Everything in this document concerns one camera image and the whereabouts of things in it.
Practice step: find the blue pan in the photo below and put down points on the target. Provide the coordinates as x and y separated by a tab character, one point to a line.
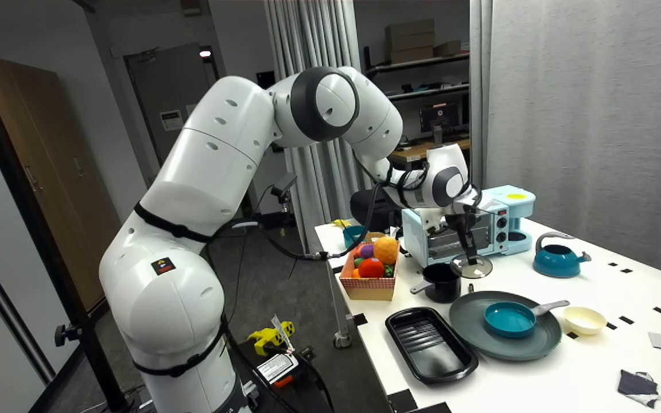
508	320

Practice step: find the dark grey cloth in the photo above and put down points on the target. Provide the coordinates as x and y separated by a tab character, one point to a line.
636	383

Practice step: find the light blue toy oven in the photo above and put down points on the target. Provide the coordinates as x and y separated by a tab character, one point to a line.
416	235

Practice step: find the stack of cardboard boxes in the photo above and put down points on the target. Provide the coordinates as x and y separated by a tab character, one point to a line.
409	40

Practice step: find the black power brick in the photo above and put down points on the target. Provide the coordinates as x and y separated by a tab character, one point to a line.
277	368

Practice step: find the white curtain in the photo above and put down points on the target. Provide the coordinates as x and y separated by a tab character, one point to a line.
319	34

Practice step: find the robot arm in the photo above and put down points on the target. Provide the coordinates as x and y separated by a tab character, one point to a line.
204	172

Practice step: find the large grey plate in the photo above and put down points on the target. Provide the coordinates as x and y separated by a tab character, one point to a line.
474	330

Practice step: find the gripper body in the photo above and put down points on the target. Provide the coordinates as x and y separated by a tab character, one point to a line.
460	222

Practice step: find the black baking tray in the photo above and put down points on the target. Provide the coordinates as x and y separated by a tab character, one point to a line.
431	344

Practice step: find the light blue toy coffee maker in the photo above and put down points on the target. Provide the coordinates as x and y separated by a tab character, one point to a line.
517	203

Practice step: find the red toy tomato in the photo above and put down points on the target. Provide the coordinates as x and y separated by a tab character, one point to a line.
371	268

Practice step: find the wooden desk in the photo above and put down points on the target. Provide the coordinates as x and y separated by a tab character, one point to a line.
416	152

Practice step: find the camera on mount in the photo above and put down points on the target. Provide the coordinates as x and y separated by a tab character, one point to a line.
283	186

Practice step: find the black shelf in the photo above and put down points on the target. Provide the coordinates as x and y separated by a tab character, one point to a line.
416	63

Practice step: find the purple toy fruit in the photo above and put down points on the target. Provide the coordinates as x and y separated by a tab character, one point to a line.
366	251

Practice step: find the stand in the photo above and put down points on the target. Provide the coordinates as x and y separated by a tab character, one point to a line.
32	229

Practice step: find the monitor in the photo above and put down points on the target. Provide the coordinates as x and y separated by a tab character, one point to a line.
439	117

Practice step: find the grey curtain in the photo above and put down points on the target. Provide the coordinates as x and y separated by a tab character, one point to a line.
594	115

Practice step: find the fuzzy orange toy fruit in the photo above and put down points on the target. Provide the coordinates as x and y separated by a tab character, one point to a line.
386	250

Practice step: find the green toy fruit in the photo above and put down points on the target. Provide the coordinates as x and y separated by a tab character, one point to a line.
388	271

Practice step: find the black pot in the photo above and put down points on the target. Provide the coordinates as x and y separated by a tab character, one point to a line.
442	282

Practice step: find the woven basket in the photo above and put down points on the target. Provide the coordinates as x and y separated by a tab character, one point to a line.
368	288

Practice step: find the yellow toy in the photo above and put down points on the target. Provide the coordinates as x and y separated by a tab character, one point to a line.
341	223

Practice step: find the wooden cabinet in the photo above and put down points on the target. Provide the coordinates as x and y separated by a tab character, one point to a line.
49	172

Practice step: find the grey door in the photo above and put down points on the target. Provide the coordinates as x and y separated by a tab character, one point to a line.
164	92

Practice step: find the teal cup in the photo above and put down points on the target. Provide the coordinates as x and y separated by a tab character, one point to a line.
352	235

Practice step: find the yellow power strip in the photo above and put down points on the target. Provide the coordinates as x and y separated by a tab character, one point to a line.
264	338

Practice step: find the blue kettle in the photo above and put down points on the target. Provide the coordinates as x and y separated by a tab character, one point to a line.
557	263

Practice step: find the cream bowl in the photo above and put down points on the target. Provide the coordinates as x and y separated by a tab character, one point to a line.
584	321

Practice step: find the glass pan lid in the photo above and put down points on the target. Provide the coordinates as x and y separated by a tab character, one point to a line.
472	268

